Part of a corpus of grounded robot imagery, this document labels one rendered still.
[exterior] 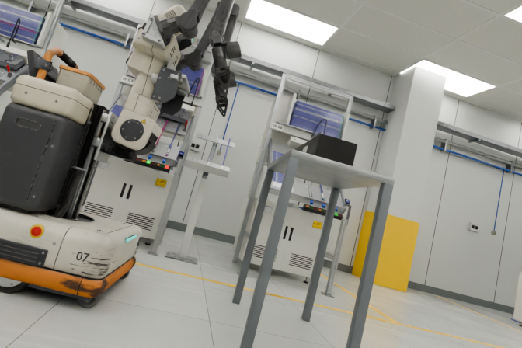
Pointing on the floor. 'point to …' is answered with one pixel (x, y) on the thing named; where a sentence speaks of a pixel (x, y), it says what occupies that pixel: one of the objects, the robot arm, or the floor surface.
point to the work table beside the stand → (314, 170)
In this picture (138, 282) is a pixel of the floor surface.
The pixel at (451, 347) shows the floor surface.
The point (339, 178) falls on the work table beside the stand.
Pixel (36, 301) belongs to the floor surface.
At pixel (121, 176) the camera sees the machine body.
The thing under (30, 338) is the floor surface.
